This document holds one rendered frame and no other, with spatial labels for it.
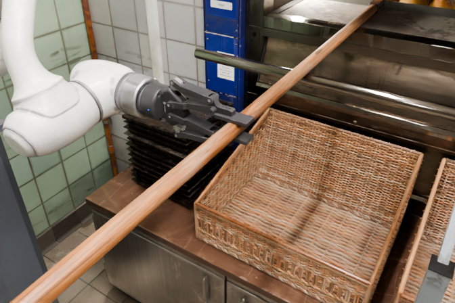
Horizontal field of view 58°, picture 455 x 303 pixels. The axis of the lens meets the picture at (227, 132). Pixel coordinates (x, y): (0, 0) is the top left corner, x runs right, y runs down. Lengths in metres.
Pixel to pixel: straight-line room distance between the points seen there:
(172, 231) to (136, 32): 0.88
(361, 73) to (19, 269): 1.29
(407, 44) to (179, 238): 0.92
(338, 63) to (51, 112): 0.93
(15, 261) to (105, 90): 0.83
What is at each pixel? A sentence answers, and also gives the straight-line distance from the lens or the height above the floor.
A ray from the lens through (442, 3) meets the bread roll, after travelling 1.61.
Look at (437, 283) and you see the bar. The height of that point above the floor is 0.92.
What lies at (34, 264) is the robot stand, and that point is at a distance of 1.60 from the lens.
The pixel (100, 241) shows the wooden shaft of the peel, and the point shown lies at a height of 1.20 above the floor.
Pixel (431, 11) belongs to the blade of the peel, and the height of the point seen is 1.19.
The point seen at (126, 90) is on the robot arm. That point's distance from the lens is 0.85.
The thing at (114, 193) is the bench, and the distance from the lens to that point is 1.59.
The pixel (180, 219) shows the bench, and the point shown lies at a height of 0.58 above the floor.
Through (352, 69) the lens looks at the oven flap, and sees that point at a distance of 1.39.
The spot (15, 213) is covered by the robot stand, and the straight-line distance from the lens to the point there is 1.44.
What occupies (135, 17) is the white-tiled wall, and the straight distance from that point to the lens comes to 1.81.
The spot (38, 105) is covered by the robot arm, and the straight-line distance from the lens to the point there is 0.81.
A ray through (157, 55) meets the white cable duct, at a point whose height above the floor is 0.95.
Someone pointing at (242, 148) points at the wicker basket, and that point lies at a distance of 1.41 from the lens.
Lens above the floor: 1.58
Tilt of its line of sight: 32 degrees down
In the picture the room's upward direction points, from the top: straight up
